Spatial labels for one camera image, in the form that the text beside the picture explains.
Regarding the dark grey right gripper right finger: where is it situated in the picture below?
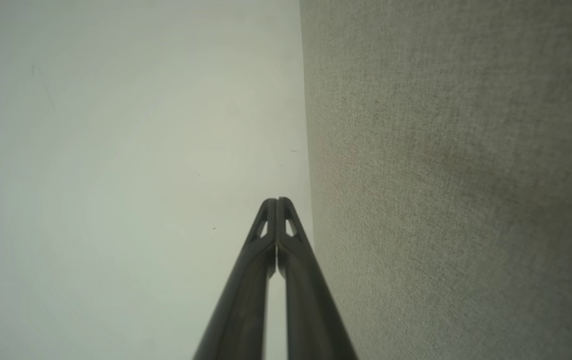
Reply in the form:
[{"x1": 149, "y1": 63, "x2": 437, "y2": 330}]
[{"x1": 277, "y1": 197, "x2": 359, "y2": 360}]

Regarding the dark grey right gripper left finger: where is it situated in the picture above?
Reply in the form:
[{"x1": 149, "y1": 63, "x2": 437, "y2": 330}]
[{"x1": 193, "y1": 198, "x2": 278, "y2": 360}]

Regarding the grey fabric panel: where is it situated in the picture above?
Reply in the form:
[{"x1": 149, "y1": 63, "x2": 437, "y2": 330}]
[{"x1": 299, "y1": 0, "x2": 572, "y2": 360}]

